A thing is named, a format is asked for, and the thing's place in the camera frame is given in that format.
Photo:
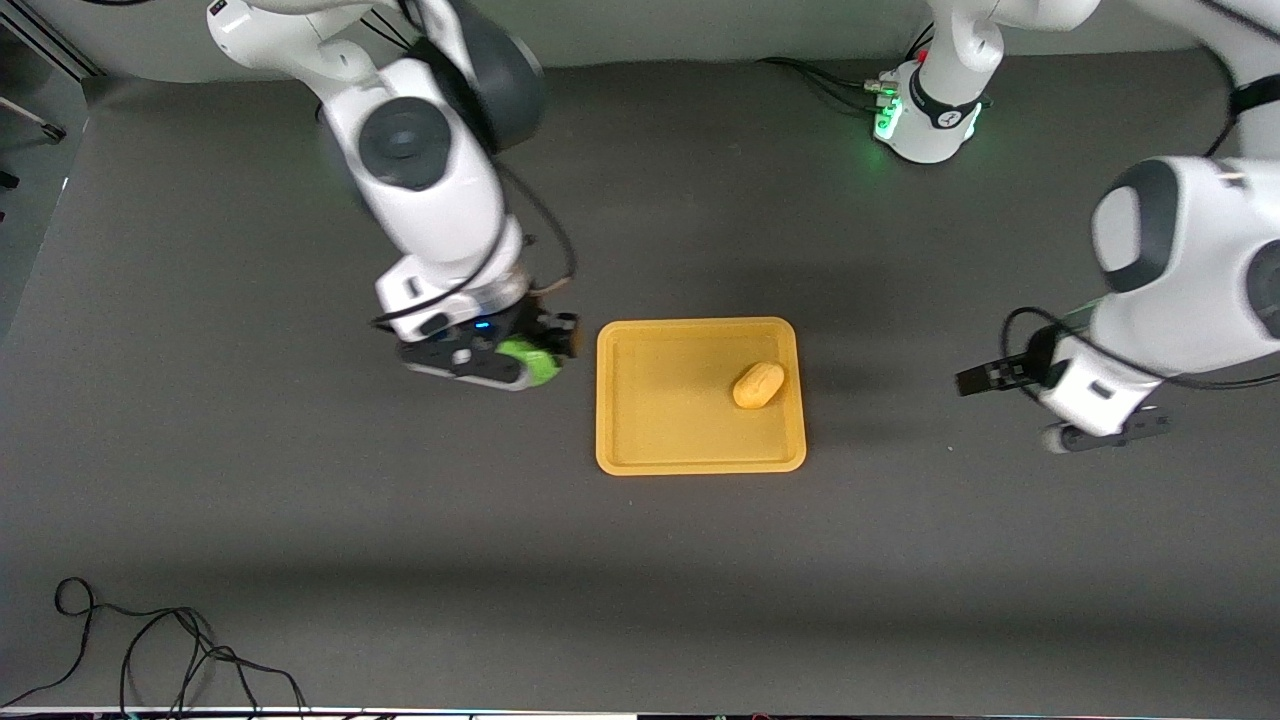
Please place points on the yellow plastic tray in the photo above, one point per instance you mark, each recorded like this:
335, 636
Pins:
680, 420

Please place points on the black metal frame bar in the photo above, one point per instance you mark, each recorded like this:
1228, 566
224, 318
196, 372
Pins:
55, 45

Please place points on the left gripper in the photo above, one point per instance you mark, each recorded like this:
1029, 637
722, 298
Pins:
1040, 366

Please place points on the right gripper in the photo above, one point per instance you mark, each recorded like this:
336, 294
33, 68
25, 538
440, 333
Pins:
528, 325

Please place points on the dark grey table mat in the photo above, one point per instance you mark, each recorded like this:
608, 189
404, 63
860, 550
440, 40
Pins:
300, 500

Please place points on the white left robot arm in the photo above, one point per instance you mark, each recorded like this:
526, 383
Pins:
1190, 270

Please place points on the green apple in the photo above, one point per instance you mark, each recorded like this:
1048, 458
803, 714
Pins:
532, 362

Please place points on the yellow potato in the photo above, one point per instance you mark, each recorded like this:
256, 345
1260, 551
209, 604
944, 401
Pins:
758, 385

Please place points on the thin metal rod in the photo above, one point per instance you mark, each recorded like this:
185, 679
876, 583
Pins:
35, 122

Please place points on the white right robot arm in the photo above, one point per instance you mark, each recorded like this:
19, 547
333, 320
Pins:
430, 200

